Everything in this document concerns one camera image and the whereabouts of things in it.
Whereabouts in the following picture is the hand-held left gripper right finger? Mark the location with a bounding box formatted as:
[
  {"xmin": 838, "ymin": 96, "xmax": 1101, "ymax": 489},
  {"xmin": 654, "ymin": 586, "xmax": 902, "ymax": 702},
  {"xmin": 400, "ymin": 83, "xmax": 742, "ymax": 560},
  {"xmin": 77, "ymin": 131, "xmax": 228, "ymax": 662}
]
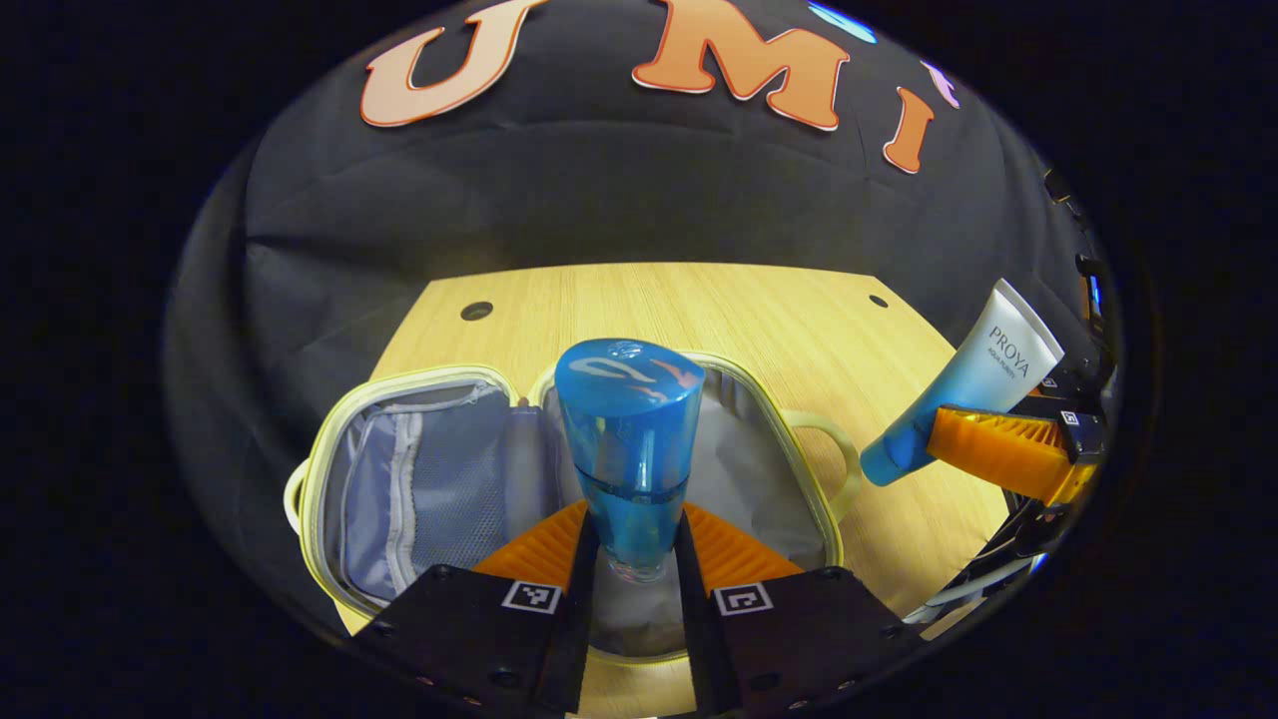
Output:
[{"xmin": 674, "ymin": 499, "xmax": 930, "ymax": 716}]

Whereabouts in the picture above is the black backdrop cloth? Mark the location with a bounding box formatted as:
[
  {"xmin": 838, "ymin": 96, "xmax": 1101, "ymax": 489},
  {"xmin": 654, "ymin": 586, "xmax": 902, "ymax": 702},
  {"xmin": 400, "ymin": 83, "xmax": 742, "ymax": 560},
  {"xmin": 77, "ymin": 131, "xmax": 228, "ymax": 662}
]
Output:
[{"xmin": 163, "ymin": 0, "xmax": 1114, "ymax": 640}]

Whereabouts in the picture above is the blue clear bottle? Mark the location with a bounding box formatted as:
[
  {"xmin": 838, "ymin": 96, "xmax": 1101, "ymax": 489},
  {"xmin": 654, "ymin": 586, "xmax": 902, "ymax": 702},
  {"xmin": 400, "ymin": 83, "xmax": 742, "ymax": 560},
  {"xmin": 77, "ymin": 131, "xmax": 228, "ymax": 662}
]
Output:
[{"xmin": 554, "ymin": 338, "xmax": 706, "ymax": 585}]

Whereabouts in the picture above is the blue and white tube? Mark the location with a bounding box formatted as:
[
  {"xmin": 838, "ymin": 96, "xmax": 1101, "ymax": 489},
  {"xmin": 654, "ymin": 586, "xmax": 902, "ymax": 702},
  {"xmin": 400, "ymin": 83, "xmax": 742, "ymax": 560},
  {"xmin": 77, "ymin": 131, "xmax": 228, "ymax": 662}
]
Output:
[{"xmin": 861, "ymin": 278, "xmax": 1065, "ymax": 488}]

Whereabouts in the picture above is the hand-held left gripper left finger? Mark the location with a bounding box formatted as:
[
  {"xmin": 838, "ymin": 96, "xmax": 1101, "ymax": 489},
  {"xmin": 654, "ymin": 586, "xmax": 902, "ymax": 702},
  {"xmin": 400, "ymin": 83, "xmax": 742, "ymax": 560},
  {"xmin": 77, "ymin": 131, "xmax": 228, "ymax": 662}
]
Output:
[{"xmin": 354, "ymin": 499, "xmax": 600, "ymax": 716}]

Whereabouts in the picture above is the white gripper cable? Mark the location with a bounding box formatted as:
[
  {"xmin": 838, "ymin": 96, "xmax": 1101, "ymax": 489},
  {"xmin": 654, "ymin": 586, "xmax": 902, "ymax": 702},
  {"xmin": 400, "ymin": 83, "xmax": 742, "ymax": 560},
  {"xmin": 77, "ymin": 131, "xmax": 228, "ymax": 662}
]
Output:
[{"xmin": 919, "ymin": 552, "xmax": 1044, "ymax": 622}]

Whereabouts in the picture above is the pale yellow small suitcase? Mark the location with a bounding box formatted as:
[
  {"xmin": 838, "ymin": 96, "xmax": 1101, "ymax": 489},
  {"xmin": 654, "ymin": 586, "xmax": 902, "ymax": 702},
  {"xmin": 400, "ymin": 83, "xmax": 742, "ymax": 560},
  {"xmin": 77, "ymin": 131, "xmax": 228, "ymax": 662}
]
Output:
[{"xmin": 285, "ymin": 350, "xmax": 865, "ymax": 665}]

